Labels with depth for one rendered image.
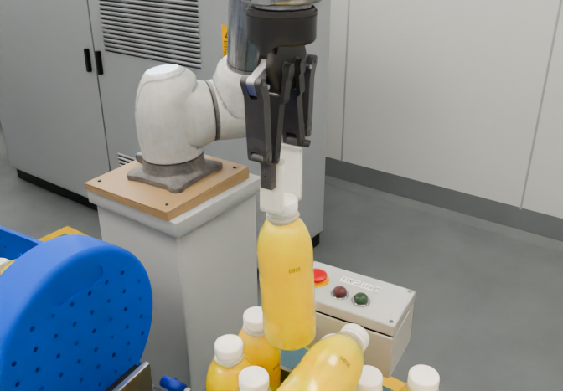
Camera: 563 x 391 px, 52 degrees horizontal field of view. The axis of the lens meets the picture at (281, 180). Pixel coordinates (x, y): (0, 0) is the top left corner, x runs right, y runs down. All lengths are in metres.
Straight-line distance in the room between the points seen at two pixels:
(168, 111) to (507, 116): 2.29
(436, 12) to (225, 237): 2.18
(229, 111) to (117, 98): 1.73
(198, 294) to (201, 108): 0.47
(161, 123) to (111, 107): 1.78
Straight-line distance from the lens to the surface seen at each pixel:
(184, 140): 1.41
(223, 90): 1.41
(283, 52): 0.63
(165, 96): 1.38
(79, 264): 0.81
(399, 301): 0.92
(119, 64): 3.03
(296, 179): 0.71
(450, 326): 2.71
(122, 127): 3.14
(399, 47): 3.48
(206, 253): 1.47
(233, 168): 1.52
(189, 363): 1.60
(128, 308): 0.92
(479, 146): 3.44
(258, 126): 0.61
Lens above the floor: 1.64
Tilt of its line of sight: 25 degrees down
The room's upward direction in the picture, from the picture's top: straight up
